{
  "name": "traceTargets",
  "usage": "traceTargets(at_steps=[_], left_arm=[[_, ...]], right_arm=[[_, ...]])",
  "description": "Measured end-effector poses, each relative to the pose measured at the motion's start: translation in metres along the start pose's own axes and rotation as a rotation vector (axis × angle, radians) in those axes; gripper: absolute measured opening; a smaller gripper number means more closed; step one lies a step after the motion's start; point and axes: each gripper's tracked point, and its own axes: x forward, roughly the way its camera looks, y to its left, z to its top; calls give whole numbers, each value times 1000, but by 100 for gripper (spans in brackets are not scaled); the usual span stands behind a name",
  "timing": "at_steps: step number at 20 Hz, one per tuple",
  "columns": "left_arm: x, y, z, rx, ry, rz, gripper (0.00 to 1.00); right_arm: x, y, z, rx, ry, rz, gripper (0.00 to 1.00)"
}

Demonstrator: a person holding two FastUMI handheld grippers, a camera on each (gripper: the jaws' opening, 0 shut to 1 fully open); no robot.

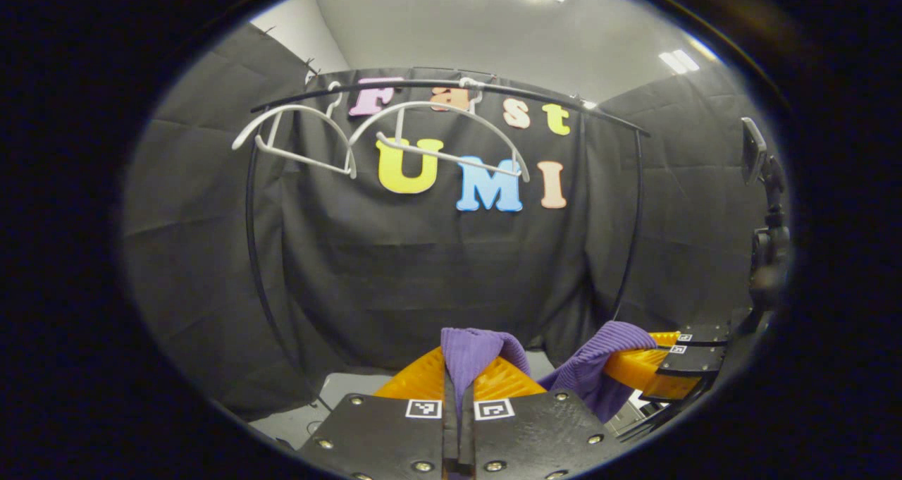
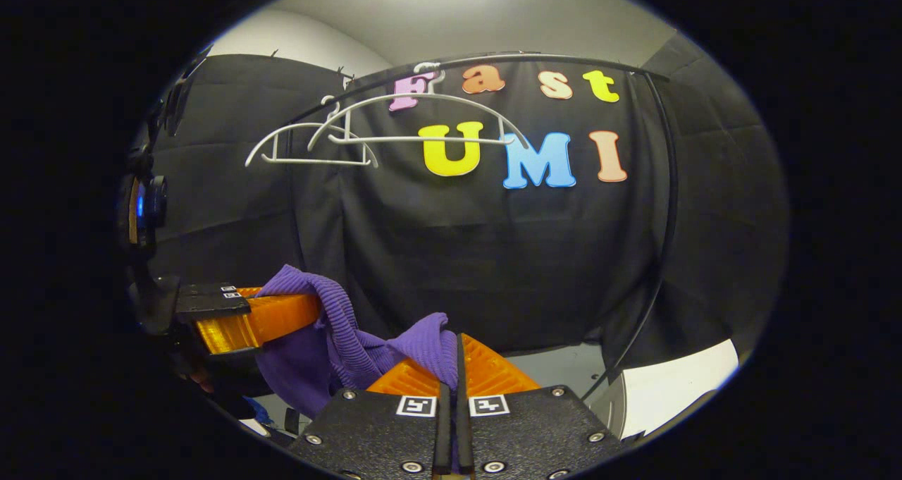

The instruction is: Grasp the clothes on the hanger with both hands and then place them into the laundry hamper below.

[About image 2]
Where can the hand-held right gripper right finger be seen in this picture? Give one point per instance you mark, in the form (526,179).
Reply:
(463,431)

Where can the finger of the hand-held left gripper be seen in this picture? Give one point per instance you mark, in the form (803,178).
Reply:
(211,307)
(204,290)

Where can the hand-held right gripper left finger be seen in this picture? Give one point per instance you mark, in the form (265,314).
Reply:
(442,438)

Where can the black metal clothes rack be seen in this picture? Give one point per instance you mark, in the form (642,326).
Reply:
(674,205)

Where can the white flat board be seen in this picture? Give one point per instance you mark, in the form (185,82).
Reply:
(676,388)

